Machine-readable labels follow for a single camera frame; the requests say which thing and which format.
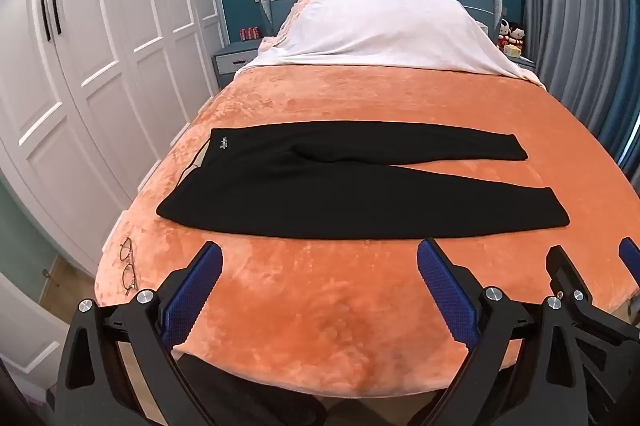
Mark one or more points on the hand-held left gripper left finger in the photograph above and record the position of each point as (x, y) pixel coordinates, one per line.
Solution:
(192, 291)

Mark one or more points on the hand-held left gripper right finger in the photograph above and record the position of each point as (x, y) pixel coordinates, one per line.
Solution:
(447, 291)

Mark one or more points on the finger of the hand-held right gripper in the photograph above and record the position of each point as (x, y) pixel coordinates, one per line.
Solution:
(631, 256)
(562, 266)

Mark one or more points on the black pants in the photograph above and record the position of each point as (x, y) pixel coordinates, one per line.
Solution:
(350, 191)

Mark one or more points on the eyeglasses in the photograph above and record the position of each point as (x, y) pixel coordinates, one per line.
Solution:
(129, 273)

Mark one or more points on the orange plush blanket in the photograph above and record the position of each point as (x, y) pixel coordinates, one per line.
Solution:
(350, 306)

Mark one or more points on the blue curtain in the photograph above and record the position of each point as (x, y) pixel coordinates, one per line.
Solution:
(622, 141)

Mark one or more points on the person's dark clothing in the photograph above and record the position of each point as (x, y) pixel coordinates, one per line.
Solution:
(280, 406)

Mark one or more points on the white door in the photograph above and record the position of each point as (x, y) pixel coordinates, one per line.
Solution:
(25, 331)

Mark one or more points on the white wardrobe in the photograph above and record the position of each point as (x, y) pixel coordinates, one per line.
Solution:
(100, 106)

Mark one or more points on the small yellow box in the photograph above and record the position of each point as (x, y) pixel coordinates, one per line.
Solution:
(512, 51)

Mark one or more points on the blue nightstand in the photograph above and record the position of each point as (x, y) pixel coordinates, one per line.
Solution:
(230, 61)

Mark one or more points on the red dressed doll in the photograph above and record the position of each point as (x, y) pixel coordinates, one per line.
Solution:
(505, 30)
(517, 35)

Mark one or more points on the grey curtain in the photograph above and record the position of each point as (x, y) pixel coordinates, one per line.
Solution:
(565, 6)

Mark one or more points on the red box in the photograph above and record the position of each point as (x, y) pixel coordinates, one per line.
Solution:
(250, 33)

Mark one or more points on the white pillow cover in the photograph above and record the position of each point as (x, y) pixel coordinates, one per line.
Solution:
(390, 31)

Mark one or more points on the pink lace bedding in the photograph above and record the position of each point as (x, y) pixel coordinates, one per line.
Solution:
(286, 26)

